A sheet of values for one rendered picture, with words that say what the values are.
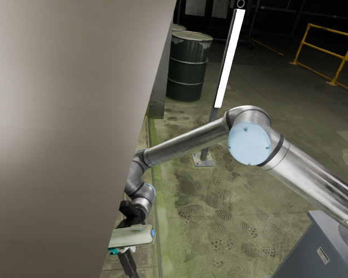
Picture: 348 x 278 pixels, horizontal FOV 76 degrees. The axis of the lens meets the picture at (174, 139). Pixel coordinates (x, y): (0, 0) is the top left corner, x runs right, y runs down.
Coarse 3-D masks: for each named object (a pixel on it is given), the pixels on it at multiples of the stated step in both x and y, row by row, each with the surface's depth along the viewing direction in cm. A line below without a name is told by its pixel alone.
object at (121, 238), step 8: (136, 224) 68; (112, 232) 71; (120, 232) 70; (128, 232) 69; (136, 232) 68; (144, 232) 67; (112, 240) 68; (120, 240) 68; (128, 240) 68; (136, 240) 67; (144, 240) 67; (152, 240) 68; (120, 248) 70; (128, 248) 71; (120, 256) 71; (128, 256) 72; (128, 264) 72; (128, 272) 74; (136, 272) 75
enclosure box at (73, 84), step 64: (0, 0) 20; (64, 0) 22; (128, 0) 23; (0, 64) 23; (64, 64) 25; (128, 64) 26; (0, 128) 27; (64, 128) 29; (128, 128) 31; (0, 192) 33; (64, 192) 35; (0, 256) 41; (64, 256) 45
